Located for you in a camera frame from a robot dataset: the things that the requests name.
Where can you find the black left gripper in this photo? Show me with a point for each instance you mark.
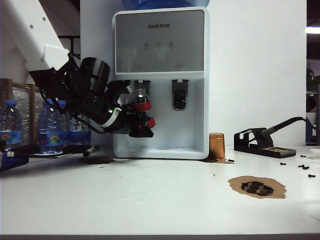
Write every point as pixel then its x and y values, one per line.
pixel 120 122

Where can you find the glass jar with red belts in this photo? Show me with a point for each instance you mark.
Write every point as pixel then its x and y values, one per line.
pixel 141 106

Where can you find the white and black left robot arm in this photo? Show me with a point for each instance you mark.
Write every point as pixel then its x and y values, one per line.
pixel 30 37

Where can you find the grey dispenser tap paddle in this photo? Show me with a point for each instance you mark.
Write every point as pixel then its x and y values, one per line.
pixel 180 87
pixel 146 84

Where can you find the plastic water bottle blue cap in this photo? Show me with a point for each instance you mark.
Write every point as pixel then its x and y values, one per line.
pixel 11 120
pixel 65 138
pixel 50 130
pixel 80 137

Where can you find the white AUX water dispenser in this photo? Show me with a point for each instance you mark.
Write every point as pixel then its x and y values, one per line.
pixel 160 37

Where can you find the blue water jug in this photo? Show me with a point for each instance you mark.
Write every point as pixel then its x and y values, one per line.
pixel 170 3

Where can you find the black marker pen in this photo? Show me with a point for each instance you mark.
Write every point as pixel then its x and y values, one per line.
pixel 90 150

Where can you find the black flat tray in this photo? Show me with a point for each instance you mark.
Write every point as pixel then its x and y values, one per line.
pixel 75 149

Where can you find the black metal stair railing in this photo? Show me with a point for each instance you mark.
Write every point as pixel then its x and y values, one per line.
pixel 75 37

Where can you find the gold metal canister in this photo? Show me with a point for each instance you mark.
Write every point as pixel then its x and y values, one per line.
pixel 216 145

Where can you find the wooden crate with plastic wrap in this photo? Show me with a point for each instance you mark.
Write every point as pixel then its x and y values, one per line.
pixel 32 120

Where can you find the black soldering iron stand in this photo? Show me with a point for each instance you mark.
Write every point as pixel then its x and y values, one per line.
pixel 243 148

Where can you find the white backdrop board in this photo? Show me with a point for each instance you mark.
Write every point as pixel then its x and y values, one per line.
pixel 250 75

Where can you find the blue cloth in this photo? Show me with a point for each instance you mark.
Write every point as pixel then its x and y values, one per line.
pixel 10 162

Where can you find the black small flat piece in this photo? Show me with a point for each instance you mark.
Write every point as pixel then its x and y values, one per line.
pixel 245 188
pixel 266 191
pixel 256 185

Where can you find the white round dish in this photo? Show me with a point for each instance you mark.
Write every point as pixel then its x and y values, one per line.
pixel 315 153

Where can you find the fluorescent ceiling light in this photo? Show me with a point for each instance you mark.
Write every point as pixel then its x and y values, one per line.
pixel 313 29

